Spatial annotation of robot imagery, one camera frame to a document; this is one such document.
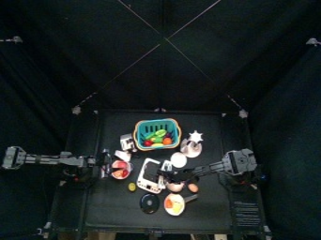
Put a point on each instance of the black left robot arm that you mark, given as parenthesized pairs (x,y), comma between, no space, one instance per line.
(46,159)

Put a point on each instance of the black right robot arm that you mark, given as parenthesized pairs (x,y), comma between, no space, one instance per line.
(238,162)

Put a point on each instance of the red bowl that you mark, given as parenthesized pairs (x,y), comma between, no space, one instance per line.
(111,168)

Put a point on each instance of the red toy fruit piece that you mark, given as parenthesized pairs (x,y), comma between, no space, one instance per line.
(121,164)

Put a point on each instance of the orange-red toy fruit piece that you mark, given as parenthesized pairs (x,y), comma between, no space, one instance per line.
(119,173)

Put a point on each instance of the small beige toy bowl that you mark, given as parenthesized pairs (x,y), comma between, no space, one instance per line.
(175,187)

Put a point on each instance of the brown toy egg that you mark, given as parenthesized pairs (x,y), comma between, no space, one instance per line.
(193,187)

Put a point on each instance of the white round toy plate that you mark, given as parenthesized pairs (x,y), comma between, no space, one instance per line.
(178,160)

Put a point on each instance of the white toy knife block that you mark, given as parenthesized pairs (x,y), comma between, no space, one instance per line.
(126,141)

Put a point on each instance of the orange toy food piece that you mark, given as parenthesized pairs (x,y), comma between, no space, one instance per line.
(169,203)

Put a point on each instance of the yellow toy food piece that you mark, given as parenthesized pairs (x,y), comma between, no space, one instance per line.
(178,205)

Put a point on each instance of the yellow toy fruit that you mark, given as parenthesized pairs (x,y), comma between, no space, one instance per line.
(157,145)

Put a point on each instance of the red toy tomato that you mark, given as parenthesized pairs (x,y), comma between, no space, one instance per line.
(147,143)

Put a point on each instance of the orange toy fruit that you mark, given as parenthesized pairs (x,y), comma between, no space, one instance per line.
(167,141)

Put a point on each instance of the green toy vegetable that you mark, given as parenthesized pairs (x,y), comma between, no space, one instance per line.
(158,133)

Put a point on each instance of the white star-shaped toy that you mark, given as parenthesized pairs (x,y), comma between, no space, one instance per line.
(196,136)

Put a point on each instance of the white text label sticker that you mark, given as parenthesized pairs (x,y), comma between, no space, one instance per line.
(244,212)

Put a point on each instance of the grey frame corner bracket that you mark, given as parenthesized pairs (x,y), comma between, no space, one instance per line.
(312,41)
(16,39)
(75,109)
(242,113)

